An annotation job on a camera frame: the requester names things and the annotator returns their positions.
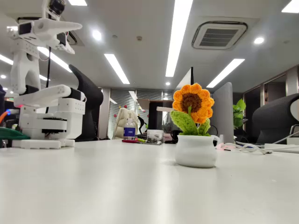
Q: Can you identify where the crochet sunflower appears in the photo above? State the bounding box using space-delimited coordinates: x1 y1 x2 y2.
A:
170 83 221 168

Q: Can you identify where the ceiling strip light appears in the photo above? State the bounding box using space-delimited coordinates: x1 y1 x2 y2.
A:
67 0 88 7
0 54 51 81
104 53 130 84
206 58 245 88
281 0 299 14
6 25 73 73
165 0 193 77

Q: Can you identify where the black mesh office chair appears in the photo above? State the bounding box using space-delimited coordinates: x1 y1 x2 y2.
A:
68 64 104 142
251 93 299 145

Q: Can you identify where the beige padded chair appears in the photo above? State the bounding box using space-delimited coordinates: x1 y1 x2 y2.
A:
113 107 142 140

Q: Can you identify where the green plastic object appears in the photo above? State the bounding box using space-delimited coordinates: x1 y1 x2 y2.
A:
0 127 31 140

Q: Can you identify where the clear water bottle blue label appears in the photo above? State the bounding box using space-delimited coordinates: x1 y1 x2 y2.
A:
123 118 136 141

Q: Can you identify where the clear plastic container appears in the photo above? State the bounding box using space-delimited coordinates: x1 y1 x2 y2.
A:
146 129 164 143

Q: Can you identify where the computer monitor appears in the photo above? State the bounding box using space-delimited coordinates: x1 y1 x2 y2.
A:
212 81 235 144

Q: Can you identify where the green leafy plant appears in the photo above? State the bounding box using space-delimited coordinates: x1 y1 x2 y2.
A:
233 98 247 130

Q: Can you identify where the white power strip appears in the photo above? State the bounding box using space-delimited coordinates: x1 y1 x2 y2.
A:
263 143 299 154

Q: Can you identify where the gripper camera on white mount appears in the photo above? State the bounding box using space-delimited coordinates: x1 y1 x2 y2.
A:
41 0 67 21

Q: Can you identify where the orange cable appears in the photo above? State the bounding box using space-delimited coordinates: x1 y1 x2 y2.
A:
0 109 12 123

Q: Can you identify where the looped white cable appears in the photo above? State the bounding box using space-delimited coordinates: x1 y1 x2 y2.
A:
216 141 274 155

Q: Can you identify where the white power strip cable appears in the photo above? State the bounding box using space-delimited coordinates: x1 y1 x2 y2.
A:
271 131 299 145

